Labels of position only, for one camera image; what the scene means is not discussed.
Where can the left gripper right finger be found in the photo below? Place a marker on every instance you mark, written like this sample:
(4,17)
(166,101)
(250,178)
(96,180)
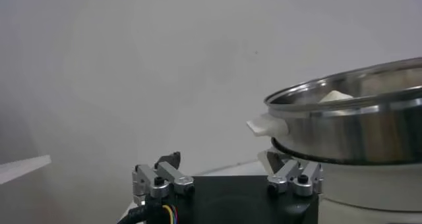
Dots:
(296,179)

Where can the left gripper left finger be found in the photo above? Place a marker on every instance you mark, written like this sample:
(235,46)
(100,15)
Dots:
(171,179)

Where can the white steamed baozi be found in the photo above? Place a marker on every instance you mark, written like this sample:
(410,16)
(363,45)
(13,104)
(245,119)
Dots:
(334,97)

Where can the stainless steel steamer basket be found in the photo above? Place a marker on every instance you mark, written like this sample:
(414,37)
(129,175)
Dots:
(362,133)

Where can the cream electric pot base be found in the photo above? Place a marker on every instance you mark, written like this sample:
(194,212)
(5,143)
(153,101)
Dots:
(362,187)

